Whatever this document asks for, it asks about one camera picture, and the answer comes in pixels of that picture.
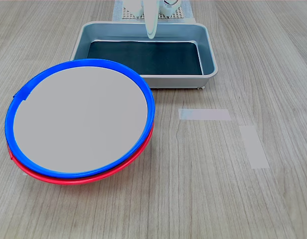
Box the white plate with blue rim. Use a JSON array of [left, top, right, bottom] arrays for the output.
[[4, 58, 155, 180]]

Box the translucent tape strip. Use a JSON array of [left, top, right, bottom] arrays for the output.
[[178, 108, 232, 121], [112, 0, 125, 22], [181, 0, 196, 25], [239, 125, 271, 170]]

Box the black mat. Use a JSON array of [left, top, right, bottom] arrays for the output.
[[86, 40, 203, 76]]

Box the steel tray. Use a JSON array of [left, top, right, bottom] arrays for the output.
[[70, 21, 218, 90]]

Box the white plate with red rim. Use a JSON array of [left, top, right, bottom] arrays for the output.
[[6, 121, 154, 186]]

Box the pale perforated base plate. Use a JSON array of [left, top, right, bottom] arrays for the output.
[[121, 0, 186, 20]]

